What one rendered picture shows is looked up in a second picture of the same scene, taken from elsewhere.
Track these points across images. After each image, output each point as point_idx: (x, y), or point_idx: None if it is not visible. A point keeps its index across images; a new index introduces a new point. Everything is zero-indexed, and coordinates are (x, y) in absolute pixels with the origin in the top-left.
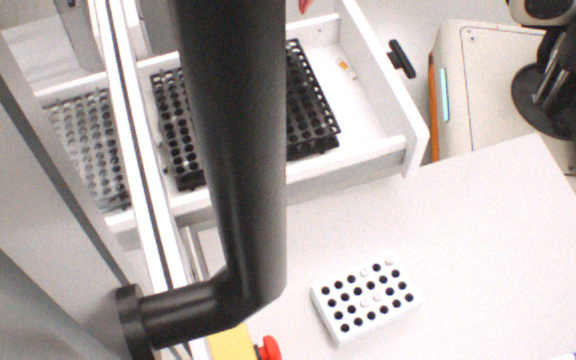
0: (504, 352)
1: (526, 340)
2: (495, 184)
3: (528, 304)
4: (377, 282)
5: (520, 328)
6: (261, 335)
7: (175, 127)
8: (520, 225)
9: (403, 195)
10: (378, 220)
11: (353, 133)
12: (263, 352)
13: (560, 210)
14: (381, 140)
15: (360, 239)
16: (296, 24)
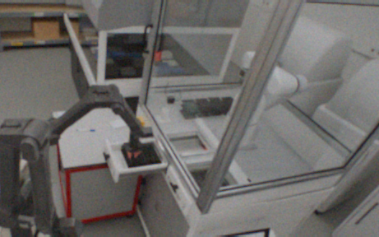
0: (90, 133)
1: (85, 134)
2: (80, 157)
3: (82, 138)
4: (113, 140)
5: (85, 136)
6: None
7: (154, 149)
8: (78, 150)
9: (103, 157)
10: None
11: (116, 156)
12: None
13: (67, 151)
14: (113, 144)
15: None
16: (129, 169)
